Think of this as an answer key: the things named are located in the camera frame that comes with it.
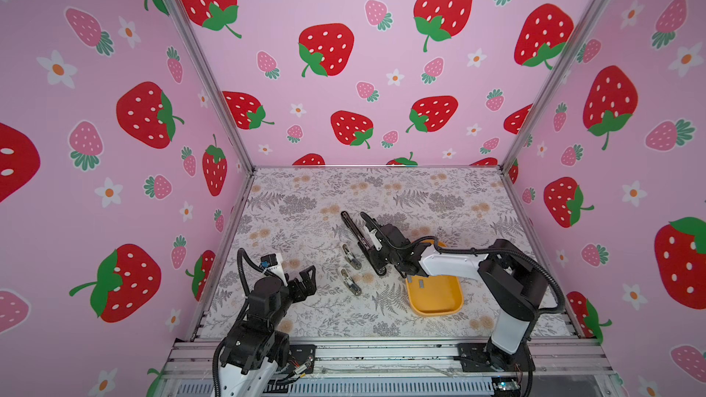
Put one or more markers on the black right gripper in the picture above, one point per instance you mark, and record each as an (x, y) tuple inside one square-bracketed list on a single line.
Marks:
[(374, 261)]

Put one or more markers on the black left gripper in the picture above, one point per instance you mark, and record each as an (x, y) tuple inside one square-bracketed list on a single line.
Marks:
[(310, 286)]

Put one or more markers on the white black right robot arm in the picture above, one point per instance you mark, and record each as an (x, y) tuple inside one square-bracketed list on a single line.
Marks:
[(522, 289)]

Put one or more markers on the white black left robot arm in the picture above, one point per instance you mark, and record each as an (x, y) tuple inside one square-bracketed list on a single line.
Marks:
[(255, 352)]

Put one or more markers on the yellow plastic tray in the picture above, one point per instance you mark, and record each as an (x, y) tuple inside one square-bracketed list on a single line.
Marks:
[(434, 296)]

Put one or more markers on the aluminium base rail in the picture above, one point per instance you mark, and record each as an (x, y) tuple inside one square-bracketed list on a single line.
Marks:
[(552, 366)]

